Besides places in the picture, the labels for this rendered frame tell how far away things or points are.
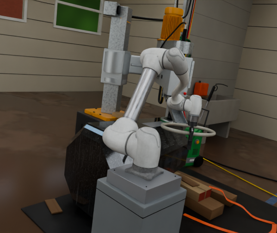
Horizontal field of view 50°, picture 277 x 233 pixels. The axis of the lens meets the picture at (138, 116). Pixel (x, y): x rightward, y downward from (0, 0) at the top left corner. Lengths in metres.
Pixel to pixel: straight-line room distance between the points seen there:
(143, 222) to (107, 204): 0.28
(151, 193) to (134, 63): 2.25
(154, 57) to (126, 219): 1.02
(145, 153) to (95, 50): 8.57
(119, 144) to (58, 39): 7.69
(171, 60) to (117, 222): 1.04
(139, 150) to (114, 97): 1.96
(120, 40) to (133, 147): 2.03
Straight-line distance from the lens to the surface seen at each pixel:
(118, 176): 1.76
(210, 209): 3.24
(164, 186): 1.74
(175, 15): 3.81
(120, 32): 3.58
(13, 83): 8.84
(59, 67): 9.43
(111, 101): 3.64
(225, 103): 6.12
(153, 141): 1.71
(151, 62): 1.99
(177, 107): 2.43
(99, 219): 1.94
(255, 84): 7.62
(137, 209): 1.66
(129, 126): 1.83
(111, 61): 3.52
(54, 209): 3.04
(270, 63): 7.52
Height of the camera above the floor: 1.60
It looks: 13 degrees down
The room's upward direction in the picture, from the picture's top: 8 degrees clockwise
